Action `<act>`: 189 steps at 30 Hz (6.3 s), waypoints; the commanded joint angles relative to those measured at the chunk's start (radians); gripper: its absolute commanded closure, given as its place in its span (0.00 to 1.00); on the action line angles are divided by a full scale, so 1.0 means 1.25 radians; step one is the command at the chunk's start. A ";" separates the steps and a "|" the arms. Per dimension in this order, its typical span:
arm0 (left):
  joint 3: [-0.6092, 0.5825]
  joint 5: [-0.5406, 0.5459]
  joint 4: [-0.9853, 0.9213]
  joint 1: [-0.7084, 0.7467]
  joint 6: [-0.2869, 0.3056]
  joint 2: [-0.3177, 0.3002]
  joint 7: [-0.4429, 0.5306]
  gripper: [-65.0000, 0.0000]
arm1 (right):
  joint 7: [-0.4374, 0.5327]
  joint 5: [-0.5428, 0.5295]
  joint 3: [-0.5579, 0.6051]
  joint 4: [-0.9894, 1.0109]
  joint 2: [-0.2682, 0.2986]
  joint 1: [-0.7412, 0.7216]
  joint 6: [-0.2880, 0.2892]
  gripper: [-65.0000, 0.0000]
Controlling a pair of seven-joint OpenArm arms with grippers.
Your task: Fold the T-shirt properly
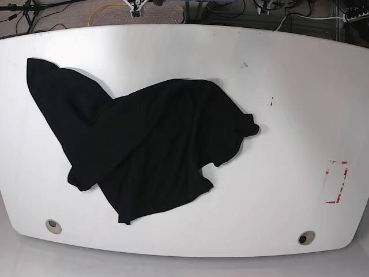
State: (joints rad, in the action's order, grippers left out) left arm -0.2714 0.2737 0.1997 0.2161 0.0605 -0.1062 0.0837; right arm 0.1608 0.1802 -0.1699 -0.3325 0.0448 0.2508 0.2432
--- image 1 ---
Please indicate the black tripod stand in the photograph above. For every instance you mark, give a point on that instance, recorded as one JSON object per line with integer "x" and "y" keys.
{"x": 30, "y": 11}

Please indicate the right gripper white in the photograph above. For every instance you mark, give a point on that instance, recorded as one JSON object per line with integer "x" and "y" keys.
{"x": 136, "y": 7}

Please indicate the red tape rectangle marking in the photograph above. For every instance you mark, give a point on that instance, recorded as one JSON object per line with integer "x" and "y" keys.
{"x": 335, "y": 177}

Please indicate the black T-shirt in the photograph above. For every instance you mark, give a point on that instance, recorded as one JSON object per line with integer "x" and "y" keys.
{"x": 144, "y": 150}

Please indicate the white power strip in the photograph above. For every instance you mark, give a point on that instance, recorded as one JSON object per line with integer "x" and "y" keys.
{"x": 354, "y": 14}

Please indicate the left table cable grommet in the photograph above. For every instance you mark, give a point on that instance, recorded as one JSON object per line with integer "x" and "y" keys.
{"x": 53, "y": 227}

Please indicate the right table cable grommet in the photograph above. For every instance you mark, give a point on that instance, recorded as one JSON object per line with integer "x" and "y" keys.
{"x": 306, "y": 238}

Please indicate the table cable grommet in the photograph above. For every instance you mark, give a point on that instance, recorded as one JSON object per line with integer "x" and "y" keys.
{"x": 306, "y": 238}
{"x": 53, "y": 227}

